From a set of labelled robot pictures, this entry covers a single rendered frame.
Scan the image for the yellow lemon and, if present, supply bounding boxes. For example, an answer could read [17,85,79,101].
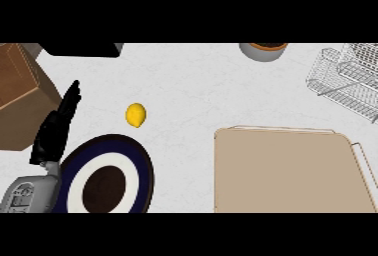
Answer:
[124,102,147,129]

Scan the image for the white wire tiered basket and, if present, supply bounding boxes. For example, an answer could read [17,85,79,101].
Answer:
[304,43,378,125]

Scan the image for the blue white brown plate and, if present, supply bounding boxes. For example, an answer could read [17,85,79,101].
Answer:
[50,133,156,214]

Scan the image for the grey pot with orange rim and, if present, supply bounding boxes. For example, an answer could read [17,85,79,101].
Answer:
[237,43,289,63]

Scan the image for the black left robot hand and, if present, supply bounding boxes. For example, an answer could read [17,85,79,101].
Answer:
[28,79,84,167]

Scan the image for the beige tray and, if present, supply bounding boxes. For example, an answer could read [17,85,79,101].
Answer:
[212,125,378,214]

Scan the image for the brown wooden box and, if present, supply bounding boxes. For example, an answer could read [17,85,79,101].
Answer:
[0,43,64,152]

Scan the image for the black appliance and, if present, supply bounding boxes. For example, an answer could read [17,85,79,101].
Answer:
[36,43,125,59]

